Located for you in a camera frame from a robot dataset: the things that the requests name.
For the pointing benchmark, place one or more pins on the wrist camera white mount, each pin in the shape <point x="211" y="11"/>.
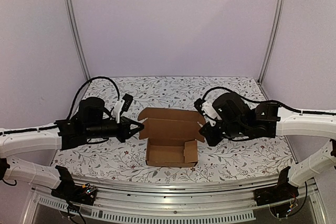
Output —
<point x="206" y="109"/>
<point x="121" y="106"/>

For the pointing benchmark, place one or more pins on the left aluminium corner post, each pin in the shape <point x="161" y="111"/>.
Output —
<point x="76" y="38"/>

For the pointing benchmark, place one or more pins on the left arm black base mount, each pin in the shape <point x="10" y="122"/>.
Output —
<point x="68" y="190"/>

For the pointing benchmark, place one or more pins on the aluminium corner post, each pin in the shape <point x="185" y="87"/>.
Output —
<point x="271" y="41"/>
<point x="76" y="38"/>

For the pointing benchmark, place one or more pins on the right aluminium corner post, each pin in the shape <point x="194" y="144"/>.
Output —
<point x="271" y="41"/>

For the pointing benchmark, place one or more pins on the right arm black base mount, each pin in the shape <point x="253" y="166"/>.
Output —
<point x="283" y="190"/>

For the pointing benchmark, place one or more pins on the brown cardboard box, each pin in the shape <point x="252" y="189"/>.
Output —
<point x="172" y="136"/>

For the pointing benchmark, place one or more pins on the curved aluminium rail base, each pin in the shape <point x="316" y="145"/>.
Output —
<point x="215" y="202"/>

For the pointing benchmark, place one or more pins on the floral patterned table mat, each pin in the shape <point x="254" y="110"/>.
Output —
<point x="113" y="160"/>

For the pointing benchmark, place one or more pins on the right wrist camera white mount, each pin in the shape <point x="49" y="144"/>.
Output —
<point x="206" y="109"/>

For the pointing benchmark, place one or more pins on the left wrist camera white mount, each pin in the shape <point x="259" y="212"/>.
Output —
<point x="121" y="106"/>

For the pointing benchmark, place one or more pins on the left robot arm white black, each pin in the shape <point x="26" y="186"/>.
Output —
<point x="92" y="121"/>

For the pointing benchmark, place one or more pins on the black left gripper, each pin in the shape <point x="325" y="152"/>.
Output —
<point x="125" y="132"/>

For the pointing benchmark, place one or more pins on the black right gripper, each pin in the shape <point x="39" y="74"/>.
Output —
<point x="210" y="131"/>

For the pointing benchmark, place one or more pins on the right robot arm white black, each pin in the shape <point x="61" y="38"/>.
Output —
<point x="230" y="117"/>

